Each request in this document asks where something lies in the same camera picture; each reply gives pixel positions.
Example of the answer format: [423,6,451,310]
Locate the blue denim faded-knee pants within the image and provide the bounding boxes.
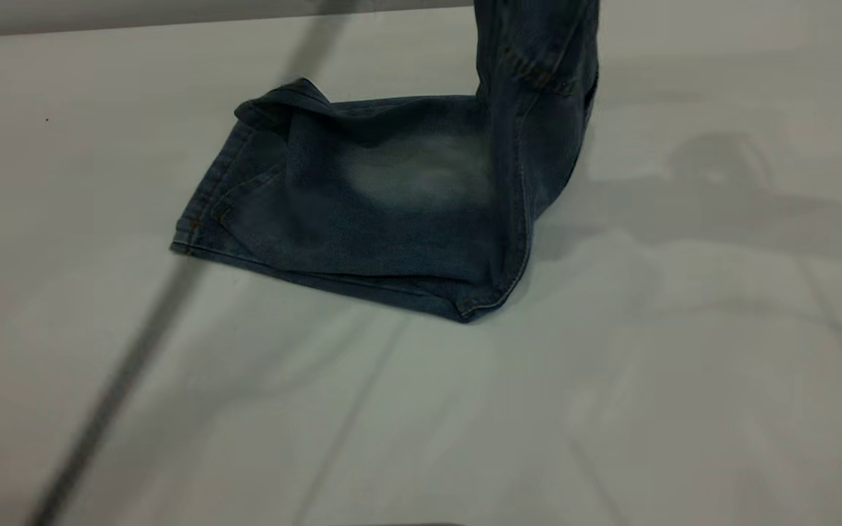
[170,0,602,324]

